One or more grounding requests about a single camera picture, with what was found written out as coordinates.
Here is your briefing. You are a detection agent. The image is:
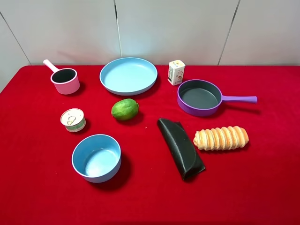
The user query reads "light blue bowl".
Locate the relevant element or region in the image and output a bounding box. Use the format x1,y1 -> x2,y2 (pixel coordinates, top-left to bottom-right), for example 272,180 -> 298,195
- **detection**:
71,134 -> 121,183

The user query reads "pink saucepan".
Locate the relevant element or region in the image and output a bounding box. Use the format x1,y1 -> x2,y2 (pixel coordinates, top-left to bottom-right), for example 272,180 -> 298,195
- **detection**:
43,60 -> 80,95

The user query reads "green lime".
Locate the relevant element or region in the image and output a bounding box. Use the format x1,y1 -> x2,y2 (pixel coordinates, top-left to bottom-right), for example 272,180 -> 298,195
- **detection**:
111,98 -> 139,120

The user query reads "black glasses case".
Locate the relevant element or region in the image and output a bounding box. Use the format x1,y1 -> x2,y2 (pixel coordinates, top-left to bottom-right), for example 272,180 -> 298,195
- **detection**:
157,118 -> 206,180

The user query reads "purple frying pan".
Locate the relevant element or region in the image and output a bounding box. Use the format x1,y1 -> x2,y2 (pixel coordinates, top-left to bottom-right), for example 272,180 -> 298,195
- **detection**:
177,79 -> 257,117

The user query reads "small white milk carton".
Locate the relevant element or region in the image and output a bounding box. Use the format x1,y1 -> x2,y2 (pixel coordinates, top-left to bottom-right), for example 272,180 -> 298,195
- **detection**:
168,60 -> 185,86

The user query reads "striped bread roll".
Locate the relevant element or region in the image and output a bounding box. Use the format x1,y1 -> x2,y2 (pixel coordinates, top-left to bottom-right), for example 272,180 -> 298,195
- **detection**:
193,126 -> 249,151

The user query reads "light blue plate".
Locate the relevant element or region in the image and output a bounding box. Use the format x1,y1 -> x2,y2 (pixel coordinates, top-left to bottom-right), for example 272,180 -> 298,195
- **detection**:
99,57 -> 158,96

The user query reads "small tin can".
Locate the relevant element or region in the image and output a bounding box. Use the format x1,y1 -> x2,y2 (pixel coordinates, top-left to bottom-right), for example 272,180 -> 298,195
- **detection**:
60,108 -> 86,133

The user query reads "red tablecloth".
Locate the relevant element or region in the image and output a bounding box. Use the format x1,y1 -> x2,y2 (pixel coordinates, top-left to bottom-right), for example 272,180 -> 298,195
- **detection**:
0,66 -> 300,225

